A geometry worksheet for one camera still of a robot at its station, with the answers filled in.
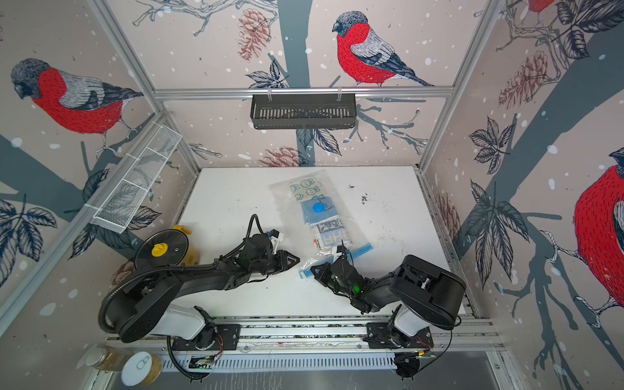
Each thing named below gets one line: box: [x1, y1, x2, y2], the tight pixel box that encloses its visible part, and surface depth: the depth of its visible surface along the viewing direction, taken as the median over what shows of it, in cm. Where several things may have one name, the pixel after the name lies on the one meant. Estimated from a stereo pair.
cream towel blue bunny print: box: [288, 177, 325, 204], surface depth 113 cm
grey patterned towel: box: [310, 217, 353, 251], surface depth 97 cm
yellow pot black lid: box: [134, 225, 199, 270], surface depth 82 cm
